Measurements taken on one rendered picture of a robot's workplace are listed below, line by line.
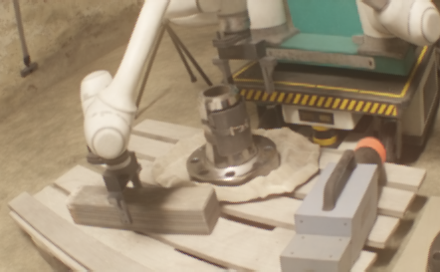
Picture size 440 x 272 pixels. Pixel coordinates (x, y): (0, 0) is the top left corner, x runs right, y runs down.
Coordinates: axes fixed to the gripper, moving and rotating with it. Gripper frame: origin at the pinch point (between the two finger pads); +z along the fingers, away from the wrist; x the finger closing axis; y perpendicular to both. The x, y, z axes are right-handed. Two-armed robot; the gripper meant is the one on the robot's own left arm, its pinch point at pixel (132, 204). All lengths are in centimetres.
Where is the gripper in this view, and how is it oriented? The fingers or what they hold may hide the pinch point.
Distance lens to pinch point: 141.5
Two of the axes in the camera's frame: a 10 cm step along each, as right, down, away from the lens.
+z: 2.0, 8.9, 4.1
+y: 9.4, -0.6, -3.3
